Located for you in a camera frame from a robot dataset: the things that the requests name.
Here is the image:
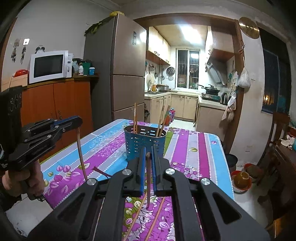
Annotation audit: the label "gas stove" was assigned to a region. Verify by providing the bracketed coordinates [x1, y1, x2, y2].
[201, 92, 220, 102]

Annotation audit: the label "person's left forearm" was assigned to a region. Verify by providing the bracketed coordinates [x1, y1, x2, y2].
[0, 185, 23, 213]

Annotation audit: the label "black wok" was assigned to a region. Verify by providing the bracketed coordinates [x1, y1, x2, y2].
[197, 84, 221, 92]

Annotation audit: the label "beige kitchen base cabinets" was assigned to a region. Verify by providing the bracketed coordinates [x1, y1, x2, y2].
[144, 92, 200, 121]

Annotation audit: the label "hanging white plastic bag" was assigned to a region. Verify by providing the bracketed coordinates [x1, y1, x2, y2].
[238, 67, 251, 89]

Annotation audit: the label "hanging kitchen cloth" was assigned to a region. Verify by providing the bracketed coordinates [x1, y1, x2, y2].
[221, 91, 237, 121]

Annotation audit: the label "green bag on refrigerator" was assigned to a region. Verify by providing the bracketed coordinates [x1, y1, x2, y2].
[84, 11, 123, 35]

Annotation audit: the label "person's left hand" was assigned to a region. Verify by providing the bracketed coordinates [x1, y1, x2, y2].
[2, 160, 46, 198]

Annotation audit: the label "dark wooden dining table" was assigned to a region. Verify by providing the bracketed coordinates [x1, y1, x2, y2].
[269, 132, 296, 232]

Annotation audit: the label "beige cardboard box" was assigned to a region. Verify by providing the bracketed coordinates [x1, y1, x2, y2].
[9, 74, 30, 88]

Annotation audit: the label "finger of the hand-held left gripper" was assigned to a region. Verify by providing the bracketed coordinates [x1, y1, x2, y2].
[21, 115, 83, 138]
[23, 126, 77, 151]

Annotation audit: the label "barred kitchen window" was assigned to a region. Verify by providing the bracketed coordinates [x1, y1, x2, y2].
[175, 48, 201, 89]

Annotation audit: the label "orange wooden cabinet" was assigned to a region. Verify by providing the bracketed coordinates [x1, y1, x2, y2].
[20, 74, 100, 163]

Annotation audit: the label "white crumpled cloth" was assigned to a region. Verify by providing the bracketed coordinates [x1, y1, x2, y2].
[279, 134, 295, 149]

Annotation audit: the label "blue perforated chopstick holder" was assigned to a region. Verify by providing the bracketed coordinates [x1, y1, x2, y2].
[123, 125, 167, 163]

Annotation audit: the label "white microwave oven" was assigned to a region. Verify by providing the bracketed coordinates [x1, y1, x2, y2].
[29, 50, 73, 84]

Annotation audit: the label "striped floral tablecloth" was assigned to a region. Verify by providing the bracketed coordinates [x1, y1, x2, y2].
[39, 119, 235, 241]

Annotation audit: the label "dark barred window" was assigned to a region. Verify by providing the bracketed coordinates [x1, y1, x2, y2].
[258, 29, 292, 114]

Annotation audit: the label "wall hook with keys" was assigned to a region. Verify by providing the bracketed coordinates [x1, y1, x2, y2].
[11, 39, 20, 63]
[19, 38, 30, 65]

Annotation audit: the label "round golden wall clock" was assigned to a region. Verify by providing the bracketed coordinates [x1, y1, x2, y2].
[238, 16, 260, 39]

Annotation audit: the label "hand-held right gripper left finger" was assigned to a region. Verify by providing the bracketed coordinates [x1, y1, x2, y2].
[28, 146, 147, 241]

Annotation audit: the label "steel range hood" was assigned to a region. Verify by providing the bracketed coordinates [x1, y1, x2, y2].
[205, 61, 228, 86]

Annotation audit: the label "dark bucket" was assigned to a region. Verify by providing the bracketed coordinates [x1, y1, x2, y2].
[225, 154, 238, 172]

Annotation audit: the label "red plastic basin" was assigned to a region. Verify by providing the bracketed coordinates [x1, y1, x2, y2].
[230, 170, 253, 193]

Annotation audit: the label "dark wooden chair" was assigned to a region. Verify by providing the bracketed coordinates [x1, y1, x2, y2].
[256, 112, 291, 203]

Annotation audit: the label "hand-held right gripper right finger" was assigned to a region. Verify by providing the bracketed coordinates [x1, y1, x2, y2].
[151, 145, 271, 241]

